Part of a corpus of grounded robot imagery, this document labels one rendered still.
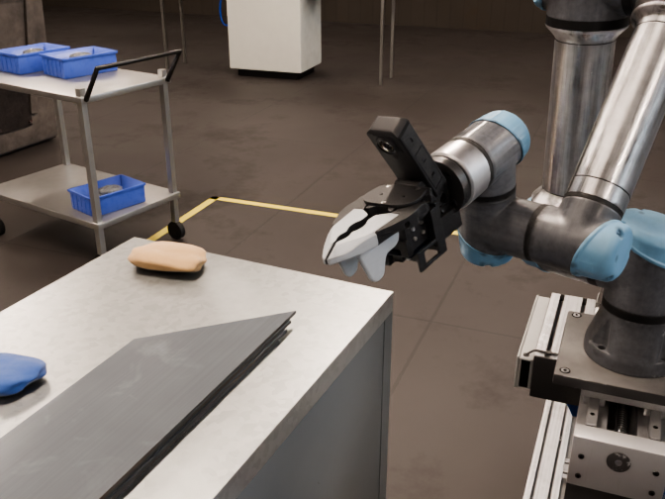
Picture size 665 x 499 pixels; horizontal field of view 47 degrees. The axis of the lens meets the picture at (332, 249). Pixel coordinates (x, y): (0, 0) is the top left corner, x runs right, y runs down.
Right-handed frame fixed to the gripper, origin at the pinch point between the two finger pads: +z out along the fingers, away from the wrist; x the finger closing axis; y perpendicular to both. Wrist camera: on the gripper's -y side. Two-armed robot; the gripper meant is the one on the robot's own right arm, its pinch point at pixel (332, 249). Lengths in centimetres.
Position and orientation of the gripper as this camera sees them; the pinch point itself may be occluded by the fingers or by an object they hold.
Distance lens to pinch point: 77.9
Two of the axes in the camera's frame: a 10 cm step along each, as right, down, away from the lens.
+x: -7.4, -1.3, 6.6
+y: 2.4, 8.7, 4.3
